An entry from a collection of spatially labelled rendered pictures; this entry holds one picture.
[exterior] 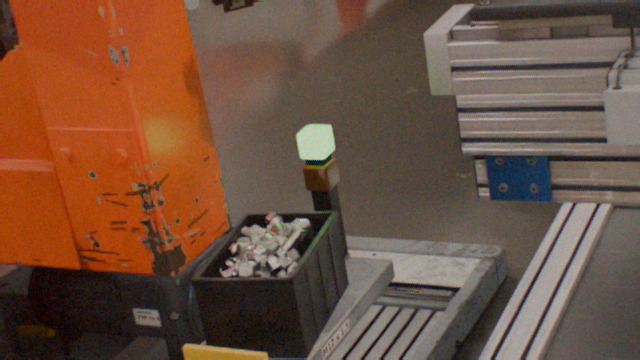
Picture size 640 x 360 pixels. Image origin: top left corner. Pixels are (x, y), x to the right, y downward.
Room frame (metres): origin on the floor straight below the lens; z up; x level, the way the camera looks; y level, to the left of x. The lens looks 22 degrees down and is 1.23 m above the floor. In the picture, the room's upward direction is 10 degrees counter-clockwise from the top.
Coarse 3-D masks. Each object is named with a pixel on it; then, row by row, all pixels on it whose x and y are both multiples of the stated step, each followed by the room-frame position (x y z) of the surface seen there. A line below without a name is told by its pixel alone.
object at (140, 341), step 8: (144, 336) 1.60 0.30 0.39; (136, 344) 1.58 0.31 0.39; (144, 344) 1.57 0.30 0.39; (152, 344) 1.57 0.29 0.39; (160, 344) 1.57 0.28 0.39; (128, 352) 1.56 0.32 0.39; (136, 352) 1.55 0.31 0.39; (144, 352) 1.55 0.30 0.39; (152, 352) 1.55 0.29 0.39; (160, 352) 1.57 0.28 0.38
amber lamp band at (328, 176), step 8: (336, 160) 1.61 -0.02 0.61; (304, 168) 1.60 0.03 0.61; (312, 168) 1.60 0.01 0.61; (320, 168) 1.59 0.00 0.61; (328, 168) 1.59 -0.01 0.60; (336, 168) 1.61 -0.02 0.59; (304, 176) 1.60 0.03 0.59; (312, 176) 1.60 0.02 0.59; (320, 176) 1.59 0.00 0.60; (328, 176) 1.59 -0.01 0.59; (336, 176) 1.61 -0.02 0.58; (312, 184) 1.60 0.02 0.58; (320, 184) 1.59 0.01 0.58; (328, 184) 1.59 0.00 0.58
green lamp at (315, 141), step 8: (304, 128) 1.62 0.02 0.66; (312, 128) 1.61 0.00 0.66; (320, 128) 1.61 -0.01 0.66; (328, 128) 1.61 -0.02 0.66; (304, 136) 1.60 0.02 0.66; (312, 136) 1.59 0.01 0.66; (320, 136) 1.59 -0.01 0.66; (328, 136) 1.60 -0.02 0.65; (304, 144) 1.60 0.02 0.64; (312, 144) 1.59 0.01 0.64; (320, 144) 1.59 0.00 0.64; (328, 144) 1.60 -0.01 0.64; (304, 152) 1.60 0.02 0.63; (312, 152) 1.59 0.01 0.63; (320, 152) 1.59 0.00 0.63; (328, 152) 1.60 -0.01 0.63
